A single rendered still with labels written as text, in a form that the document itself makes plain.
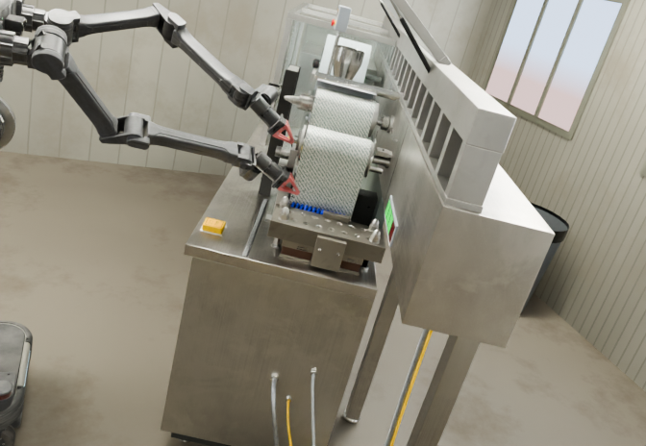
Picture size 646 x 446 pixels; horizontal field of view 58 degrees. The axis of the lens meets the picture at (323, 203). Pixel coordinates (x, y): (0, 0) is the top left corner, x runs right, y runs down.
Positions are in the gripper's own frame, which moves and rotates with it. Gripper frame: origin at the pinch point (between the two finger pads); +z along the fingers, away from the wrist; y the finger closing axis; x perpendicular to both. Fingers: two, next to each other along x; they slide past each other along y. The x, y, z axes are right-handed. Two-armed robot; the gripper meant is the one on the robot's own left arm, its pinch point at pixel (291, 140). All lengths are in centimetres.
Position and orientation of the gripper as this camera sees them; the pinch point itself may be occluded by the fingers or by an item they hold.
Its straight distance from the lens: 215.4
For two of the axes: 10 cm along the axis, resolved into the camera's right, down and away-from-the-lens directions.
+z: 6.5, 7.0, 2.9
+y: 0.0, 3.8, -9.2
